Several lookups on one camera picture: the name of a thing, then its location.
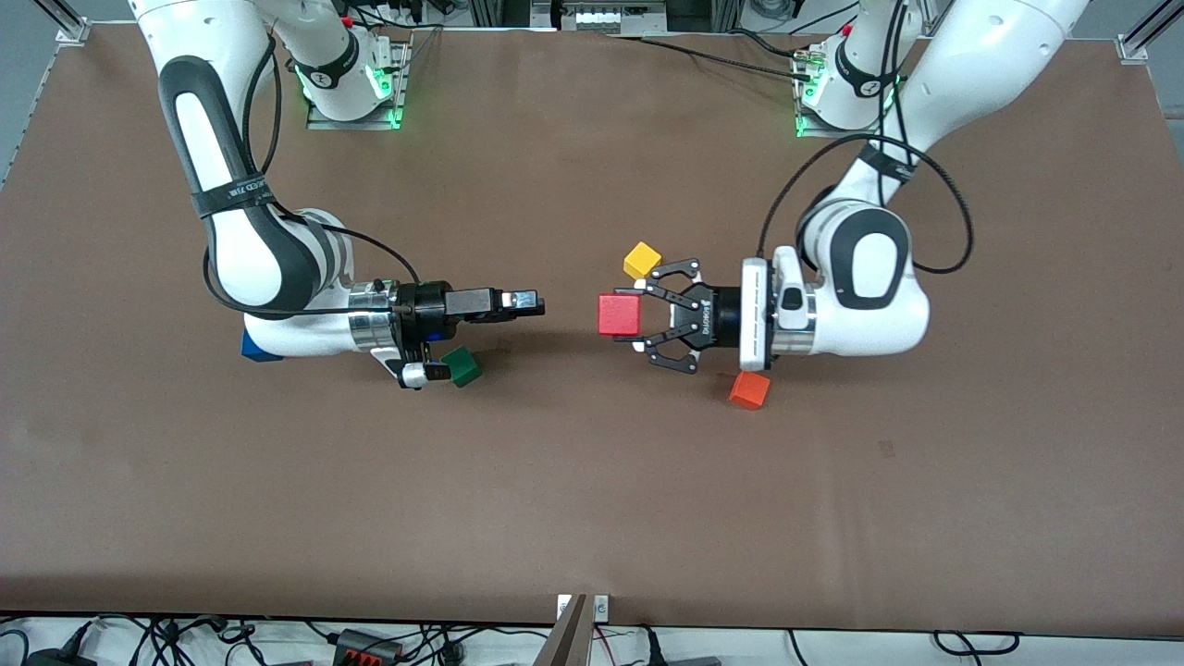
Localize thick black table cable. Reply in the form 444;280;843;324
601;33;817;82

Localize grey connector box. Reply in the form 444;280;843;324
552;0;669;36

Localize black box orange connectors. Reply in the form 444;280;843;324
331;628;405;666

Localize orange cube block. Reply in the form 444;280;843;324
729;370;771;411

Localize green cube block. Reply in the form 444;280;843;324
442;347;483;388

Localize brown wooden slat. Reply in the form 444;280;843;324
534;594;594;666

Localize thin black table cable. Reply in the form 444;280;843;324
726;28;806;61

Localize looped black floor cable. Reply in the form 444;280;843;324
932;631;1022;658

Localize red cube block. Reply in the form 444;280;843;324
598;293;643;337

